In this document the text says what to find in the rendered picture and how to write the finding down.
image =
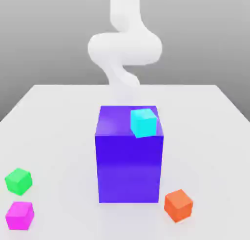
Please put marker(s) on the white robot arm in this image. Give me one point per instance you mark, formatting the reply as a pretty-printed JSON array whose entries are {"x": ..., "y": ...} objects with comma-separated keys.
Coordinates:
[{"x": 125, "y": 48}]

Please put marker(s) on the large purple box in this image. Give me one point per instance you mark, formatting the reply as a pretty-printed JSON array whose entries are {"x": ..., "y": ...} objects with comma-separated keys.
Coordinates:
[{"x": 129, "y": 165}]

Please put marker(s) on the small cyan cube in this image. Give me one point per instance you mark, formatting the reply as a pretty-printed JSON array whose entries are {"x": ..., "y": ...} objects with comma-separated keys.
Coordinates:
[{"x": 144, "y": 123}]

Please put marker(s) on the small orange cube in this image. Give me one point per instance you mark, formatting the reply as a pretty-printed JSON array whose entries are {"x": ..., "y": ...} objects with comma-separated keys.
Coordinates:
[{"x": 178, "y": 205}]

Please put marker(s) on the small green cube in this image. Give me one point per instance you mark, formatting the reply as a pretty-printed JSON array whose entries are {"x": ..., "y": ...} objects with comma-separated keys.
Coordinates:
[{"x": 18, "y": 181}]

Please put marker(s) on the small magenta cube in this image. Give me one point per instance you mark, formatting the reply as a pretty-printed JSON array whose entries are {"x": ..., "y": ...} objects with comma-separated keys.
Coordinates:
[{"x": 19, "y": 215}]

